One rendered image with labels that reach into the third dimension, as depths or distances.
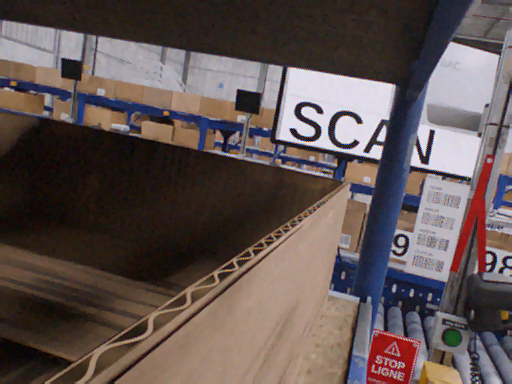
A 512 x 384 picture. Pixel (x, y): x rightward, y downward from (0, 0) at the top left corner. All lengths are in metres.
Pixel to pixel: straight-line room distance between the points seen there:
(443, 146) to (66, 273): 0.72
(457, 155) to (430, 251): 0.23
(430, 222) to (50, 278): 0.61
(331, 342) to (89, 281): 0.16
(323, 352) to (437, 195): 0.53
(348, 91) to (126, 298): 0.60
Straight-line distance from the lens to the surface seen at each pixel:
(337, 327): 0.27
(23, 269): 0.30
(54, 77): 8.71
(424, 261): 0.74
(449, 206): 0.73
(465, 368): 1.14
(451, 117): 0.82
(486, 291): 0.72
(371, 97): 0.77
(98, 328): 0.22
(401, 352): 0.81
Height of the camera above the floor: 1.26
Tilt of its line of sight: 6 degrees down
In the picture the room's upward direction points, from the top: 11 degrees clockwise
